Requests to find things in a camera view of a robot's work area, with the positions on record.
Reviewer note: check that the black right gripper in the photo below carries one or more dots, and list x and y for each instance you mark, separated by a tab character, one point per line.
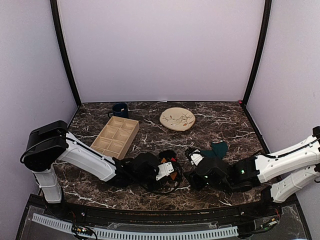
195	182

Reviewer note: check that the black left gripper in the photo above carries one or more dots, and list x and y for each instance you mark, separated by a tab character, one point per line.
154	187

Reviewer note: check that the dark green sock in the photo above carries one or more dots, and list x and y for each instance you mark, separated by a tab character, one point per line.
218	149

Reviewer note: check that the wooden compartment box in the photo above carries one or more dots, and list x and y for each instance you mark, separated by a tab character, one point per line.
116	137

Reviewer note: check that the black red yellow argyle sock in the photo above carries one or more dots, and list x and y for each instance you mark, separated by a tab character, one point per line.
167	156

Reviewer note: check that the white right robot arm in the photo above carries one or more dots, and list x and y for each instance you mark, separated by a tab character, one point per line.
301	162

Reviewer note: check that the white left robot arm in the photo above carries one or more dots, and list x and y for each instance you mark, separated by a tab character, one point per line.
53	142

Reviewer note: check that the bird pattern ceramic plate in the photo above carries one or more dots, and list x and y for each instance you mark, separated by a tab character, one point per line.
177	119

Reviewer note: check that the blue enamel mug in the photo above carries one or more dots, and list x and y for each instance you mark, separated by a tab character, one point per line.
116	111

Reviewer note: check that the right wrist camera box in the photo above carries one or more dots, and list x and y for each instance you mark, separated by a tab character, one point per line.
194	155

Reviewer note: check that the white slotted cable duct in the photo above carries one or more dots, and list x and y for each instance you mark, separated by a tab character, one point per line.
121	231

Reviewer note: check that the black right corner frame post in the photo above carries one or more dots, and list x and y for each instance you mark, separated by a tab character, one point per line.
258	52

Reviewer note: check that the black corner frame post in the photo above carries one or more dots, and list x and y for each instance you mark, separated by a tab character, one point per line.
258	52
63	52

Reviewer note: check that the black left corner frame post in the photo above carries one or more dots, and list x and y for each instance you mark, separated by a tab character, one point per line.
63	52

